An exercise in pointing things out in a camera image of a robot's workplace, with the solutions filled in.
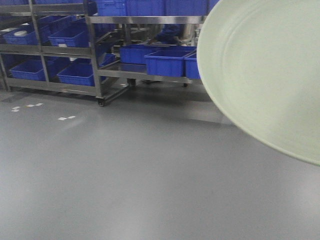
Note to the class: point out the pale green plate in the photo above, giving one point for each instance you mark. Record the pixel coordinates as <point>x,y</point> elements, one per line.
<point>259,61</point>

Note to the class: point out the steel trolley with bins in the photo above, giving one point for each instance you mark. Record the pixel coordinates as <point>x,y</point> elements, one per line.
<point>134,53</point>

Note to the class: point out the steel rack with blue bins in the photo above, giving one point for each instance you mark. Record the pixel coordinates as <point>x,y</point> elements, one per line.
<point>53,45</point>

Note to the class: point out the person in blue clothing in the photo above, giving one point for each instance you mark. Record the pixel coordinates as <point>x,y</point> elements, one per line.
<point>168,34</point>

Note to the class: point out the blue bin on trolley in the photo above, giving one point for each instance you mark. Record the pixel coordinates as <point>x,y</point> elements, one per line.
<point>167,63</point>

